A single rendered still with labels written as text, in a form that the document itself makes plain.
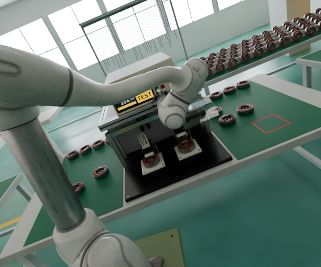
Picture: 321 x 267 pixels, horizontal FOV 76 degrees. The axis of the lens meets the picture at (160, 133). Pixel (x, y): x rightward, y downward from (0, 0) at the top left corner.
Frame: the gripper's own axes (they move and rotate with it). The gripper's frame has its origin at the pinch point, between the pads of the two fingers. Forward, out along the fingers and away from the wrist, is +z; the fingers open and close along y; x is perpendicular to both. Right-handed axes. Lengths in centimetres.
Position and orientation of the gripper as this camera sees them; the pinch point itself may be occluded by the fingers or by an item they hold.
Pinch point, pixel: (159, 92)
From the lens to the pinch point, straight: 118.4
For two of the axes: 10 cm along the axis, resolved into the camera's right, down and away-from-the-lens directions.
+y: 9.3, -3.8, -0.3
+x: -3.4, -8.1, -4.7
